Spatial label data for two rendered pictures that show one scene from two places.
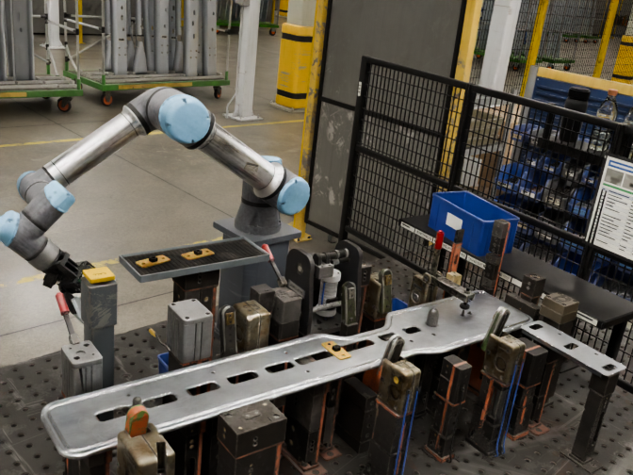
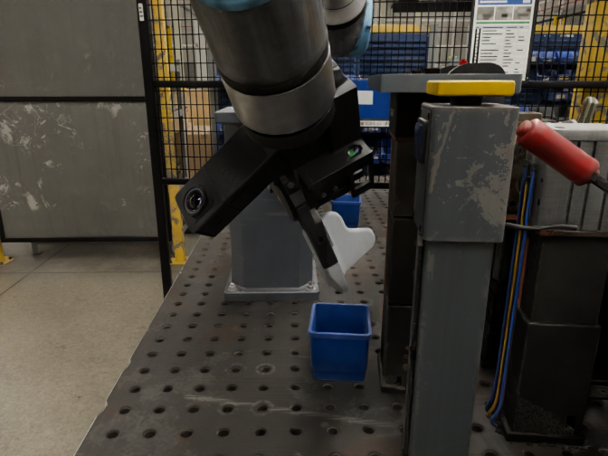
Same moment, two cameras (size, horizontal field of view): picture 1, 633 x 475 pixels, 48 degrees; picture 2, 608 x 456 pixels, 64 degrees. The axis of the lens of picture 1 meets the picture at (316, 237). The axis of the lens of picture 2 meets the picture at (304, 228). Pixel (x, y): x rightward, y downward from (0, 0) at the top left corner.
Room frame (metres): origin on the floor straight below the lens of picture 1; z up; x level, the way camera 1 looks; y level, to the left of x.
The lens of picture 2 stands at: (1.35, 0.91, 1.16)
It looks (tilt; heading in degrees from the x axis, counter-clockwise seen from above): 17 degrees down; 314
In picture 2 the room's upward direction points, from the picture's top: straight up
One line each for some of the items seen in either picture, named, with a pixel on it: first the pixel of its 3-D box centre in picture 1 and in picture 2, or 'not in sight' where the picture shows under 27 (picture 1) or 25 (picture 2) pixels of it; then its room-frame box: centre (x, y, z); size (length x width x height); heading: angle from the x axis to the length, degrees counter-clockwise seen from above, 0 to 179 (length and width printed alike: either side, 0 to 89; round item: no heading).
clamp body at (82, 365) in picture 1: (82, 419); not in sight; (1.34, 0.48, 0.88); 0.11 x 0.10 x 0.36; 38
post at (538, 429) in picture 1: (539, 382); not in sight; (1.80, -0.69, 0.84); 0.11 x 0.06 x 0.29; 38
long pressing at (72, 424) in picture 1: (331, 355); not in sight; (1.56, -0.07, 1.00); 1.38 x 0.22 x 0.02; 128
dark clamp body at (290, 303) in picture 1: (279, 354); not in sight; (1.71, 0.06, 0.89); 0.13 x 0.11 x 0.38; 38
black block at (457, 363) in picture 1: (448, 409); not in sight; (1.61, -0.40, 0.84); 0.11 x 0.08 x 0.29; 38
